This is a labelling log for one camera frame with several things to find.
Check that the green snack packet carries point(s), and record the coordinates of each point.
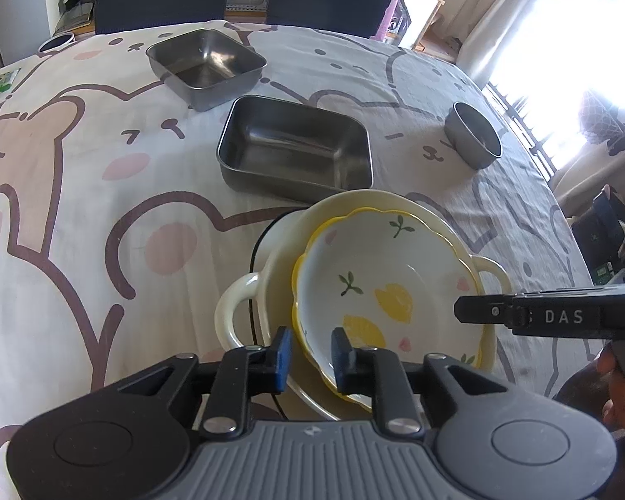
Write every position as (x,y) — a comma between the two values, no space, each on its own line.
(0,86)

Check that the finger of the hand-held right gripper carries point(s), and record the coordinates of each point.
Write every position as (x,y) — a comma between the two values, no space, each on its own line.
(479,310)

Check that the purple cloth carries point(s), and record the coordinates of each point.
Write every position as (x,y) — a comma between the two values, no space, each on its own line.
(396,15)

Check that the floral ceramic bowl yellow rim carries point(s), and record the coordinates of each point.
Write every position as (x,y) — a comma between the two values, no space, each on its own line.
(385,250)

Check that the rectangular steel container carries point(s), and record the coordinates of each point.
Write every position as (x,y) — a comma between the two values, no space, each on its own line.
(291,146)

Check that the black rimmed white plate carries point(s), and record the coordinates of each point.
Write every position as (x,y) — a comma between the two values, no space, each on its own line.
(273,232)

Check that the small round steel bowl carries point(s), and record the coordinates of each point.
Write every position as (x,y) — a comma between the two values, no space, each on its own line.
(471,140)

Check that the white curtain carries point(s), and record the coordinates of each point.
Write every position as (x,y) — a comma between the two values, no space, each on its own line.
(500,21)

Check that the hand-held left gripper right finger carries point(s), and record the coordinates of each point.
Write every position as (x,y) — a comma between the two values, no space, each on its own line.
(340,362)

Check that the bear printed tablecloth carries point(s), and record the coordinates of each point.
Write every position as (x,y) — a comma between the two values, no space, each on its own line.
(83,192)

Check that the square steel container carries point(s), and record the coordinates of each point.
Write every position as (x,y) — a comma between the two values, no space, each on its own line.
(203,62)

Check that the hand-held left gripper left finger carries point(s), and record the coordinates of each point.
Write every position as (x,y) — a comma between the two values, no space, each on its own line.
(283,362)

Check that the grey waste bin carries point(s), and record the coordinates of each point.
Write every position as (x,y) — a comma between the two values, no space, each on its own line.
(57,41)

